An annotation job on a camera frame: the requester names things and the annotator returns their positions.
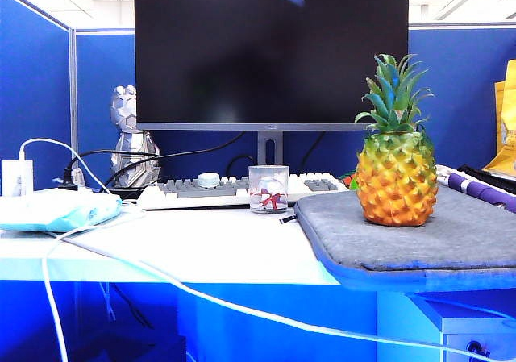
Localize silver hexagon figurine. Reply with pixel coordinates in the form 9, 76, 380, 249
110, 84, 161, 189

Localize black power plug with cable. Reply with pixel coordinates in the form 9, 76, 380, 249
58, 131, 247, 189

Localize white charger adapter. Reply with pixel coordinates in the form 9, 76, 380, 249
0, 159, 35, 197

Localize grey blue-edged mat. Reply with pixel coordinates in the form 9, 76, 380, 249
293, 184, 516, 282

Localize gray partition post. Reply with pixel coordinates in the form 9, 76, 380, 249
68, 27, 78, 165

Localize drawer cabinet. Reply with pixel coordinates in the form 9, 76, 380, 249
410, 291, 516, 362

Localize yellow paper bag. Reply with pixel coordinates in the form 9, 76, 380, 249
481, 59, 516, 177

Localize clear cup with red print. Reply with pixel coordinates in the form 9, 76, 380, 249
248, 164, 290, 214

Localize artificial pineapple with green crown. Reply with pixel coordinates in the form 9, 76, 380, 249
354, 53, 439, 228

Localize black monitor cable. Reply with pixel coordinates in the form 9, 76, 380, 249
225, 154, 256, 177
306, 131, 327, 160

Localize round white keyboard knob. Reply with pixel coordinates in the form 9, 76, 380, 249
198, 172, 221, 189

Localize black computer monitor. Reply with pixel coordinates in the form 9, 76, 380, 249
134, 0, 410, 132

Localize light blue tissue pack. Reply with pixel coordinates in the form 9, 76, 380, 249
0, 190, 123, 233

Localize white and gray keyboard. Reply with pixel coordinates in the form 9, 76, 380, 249
136, 172, 350, 211

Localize black bag strap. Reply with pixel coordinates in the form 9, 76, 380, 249
457, 164, 516, 196

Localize small gray plug with cable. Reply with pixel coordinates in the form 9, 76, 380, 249
60, 235, 516, 362

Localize gray monitor stand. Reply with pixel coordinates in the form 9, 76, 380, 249
256, 131, 284, 165

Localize purple and white cloth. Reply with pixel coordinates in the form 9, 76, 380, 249
435, 164, 516, 214

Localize white charger cable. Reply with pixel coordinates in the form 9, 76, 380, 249
19, 138, 146, 362

